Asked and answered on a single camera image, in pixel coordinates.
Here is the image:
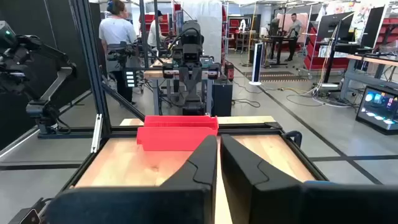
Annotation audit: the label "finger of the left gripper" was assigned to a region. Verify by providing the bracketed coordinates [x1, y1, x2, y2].
[179, 67, 193, 96]
[192, 67, 205, 96]

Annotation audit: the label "small red black box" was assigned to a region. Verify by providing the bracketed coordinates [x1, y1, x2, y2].
[224, 61, 235, 82]

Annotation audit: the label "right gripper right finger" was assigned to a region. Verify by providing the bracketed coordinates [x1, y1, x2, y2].
[220, 134, 398, 224]

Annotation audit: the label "wooden workbench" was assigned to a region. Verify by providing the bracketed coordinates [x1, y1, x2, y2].
[143, 57, 220, 116]

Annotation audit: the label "red plastic bin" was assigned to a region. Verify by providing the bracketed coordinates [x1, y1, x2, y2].
[136, 114, 220, 152]

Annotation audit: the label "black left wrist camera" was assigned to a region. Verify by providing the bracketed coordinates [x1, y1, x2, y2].
[182, 43, 200, 62]

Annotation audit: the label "red bin shelf rack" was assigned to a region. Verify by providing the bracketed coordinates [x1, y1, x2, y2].
[303, 26, 350, 72]

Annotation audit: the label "black standing desk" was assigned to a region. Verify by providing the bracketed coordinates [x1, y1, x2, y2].
[264, 34, 292, 68]

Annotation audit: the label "wooden top desk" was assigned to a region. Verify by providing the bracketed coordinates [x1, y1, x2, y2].
[339, 53, 398, 101]

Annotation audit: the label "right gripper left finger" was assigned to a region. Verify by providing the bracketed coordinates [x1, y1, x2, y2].
[40, 134, 218, 224]

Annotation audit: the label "black computer monitor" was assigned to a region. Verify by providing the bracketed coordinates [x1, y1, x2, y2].
[316, 11, 354, 44]
[359, 5, 388, 49]

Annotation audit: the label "lit glass computer case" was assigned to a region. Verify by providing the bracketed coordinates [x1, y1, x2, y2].
[355, 85, 398, 136]

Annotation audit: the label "black device white lights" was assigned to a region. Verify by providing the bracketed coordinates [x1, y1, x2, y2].
[123, 68, 138, 89]

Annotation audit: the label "white fabric panel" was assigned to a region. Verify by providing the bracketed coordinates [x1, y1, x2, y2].
[182, 0, 223, 65]

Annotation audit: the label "white tower fan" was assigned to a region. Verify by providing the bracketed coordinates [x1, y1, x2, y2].
[248, 42, 265, 86]

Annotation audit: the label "black upright frame post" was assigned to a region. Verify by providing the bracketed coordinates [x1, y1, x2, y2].
[70, 0, 112, 138]

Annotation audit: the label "black diagonal frame brace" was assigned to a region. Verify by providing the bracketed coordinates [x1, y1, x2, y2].
[101, 82, 146, 121]

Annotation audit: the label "black aluminium table frame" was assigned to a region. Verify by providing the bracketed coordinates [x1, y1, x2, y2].
[37, 121, 330, 192]

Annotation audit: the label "silver aluminium bar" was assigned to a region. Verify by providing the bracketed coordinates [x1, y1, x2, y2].
[90, 113, 103, 154]

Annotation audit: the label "black computer tower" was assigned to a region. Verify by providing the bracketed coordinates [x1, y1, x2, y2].
[212, 81, 234, 118]

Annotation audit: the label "person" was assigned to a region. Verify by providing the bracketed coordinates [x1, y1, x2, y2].
[98, 0, 139, 106]
[147, 9, 167, 50]
[285, 12, 304, 62]

